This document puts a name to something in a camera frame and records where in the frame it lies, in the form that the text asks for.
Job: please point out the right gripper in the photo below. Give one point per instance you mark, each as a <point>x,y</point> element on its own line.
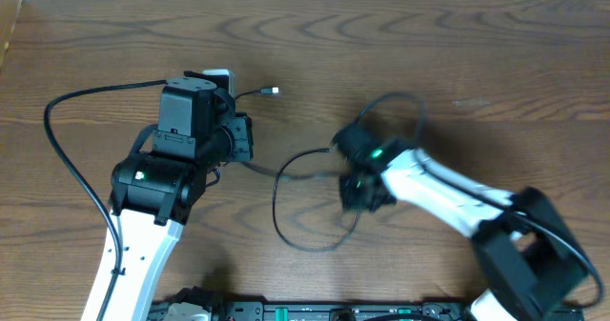
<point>350,202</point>

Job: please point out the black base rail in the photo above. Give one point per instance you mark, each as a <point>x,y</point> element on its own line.
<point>257,311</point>

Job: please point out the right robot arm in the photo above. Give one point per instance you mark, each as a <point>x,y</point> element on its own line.
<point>530,259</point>

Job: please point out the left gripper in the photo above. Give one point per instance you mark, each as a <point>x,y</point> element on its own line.
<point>243,131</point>

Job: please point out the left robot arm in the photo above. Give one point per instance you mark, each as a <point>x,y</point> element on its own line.
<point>153,191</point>

